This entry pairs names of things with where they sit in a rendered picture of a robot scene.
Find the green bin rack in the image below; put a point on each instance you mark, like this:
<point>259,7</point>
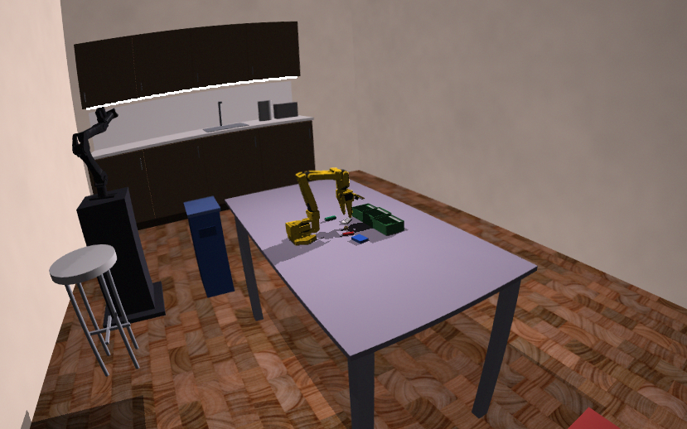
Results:
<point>378,218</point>

